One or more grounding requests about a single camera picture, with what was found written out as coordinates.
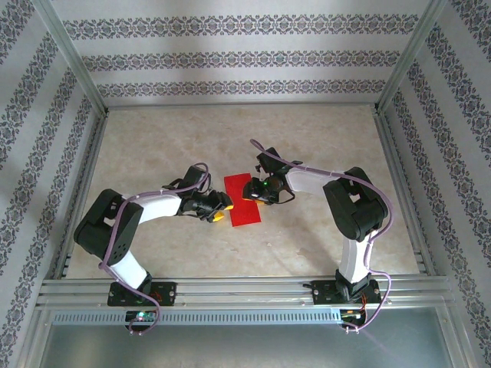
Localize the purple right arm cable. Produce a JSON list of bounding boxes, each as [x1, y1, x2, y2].
[[249, 138, 396, 334]]

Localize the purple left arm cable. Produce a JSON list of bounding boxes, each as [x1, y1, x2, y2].
[[98, 163, 212, 337]]

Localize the red paper sheet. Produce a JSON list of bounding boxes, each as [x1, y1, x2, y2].
[[223, 172, 263, 229]]

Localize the aluminium side rail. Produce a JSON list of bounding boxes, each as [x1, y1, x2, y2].
[[51, 109, 110, 281], [374, 107, 438, 277]]

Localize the grey metal panel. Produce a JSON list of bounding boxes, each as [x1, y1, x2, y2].
[[38, 324, 453, 368]]

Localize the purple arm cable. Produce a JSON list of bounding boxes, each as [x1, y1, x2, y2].
[[249, 138, 396, 334], [98, 163, 212, 337]]

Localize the long aluminium mounting rail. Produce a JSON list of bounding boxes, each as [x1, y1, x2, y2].
[[36, 278, 453, 310]]

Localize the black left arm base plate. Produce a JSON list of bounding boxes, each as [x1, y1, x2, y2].
[[107, 281, 178, 307]]

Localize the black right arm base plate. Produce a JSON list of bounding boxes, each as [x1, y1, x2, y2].
[[312, 279, 383, 307]]

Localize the aluminium frame post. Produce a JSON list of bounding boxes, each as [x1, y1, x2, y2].
[[32, 0, 108, 116], [375, 0, 452, 114]]

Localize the thin aluminium rail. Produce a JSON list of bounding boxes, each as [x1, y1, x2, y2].
[[103, 100, 381, 112]]

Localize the circuit board with green light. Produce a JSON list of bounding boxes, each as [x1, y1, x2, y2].
[[125, 310, 157, 323]]

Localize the grey slotted cable duct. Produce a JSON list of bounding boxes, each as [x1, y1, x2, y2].
[[51, 309, 342, 327]]

